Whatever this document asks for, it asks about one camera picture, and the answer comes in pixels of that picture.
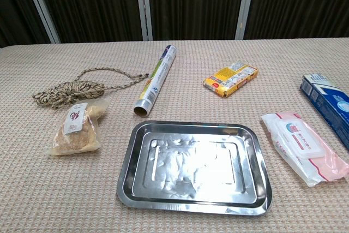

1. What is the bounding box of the blue and white box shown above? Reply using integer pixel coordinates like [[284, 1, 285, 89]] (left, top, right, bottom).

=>
[[299, 74, 349, 152]]

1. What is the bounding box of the yellow biscuit packet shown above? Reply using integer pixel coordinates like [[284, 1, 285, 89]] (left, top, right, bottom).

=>
[[202, 62, 259, 98]]

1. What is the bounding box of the clear bag of brown food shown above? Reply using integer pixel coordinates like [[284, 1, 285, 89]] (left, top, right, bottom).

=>
[[48, 99, 107, 156]]

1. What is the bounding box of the pink wet wipes pack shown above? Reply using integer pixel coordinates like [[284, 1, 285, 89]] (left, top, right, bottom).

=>
[[261, 111, 349, 188]]

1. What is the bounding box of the dark ribbed partition panel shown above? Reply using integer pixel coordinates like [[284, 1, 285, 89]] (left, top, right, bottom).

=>
[[32, 0, 143, 44], [0, 0, 51, 49], [146, 0, 248, 41], [243, 0, 349, 40]]

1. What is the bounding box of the beige woven tablecloth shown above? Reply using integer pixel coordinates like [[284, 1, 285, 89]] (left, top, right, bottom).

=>
[[0, 37, 349, 233]]

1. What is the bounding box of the grey metal partition post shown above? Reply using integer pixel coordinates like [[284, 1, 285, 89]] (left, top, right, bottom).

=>
[[234, 0, 257, 40], [134, 0, 154, 41], [21, 0, 61, 44]]

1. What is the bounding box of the rectangular metal tray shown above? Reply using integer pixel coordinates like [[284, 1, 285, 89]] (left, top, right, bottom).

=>
[[116, 120, 273, 216]]

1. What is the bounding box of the cling film roll tube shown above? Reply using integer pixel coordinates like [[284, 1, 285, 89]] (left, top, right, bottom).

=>
[[133, 44, 178, 116]]

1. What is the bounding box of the bundle of braided twine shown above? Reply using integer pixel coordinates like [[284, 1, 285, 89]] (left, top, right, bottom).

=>
[[32, 68, 150, 109]]

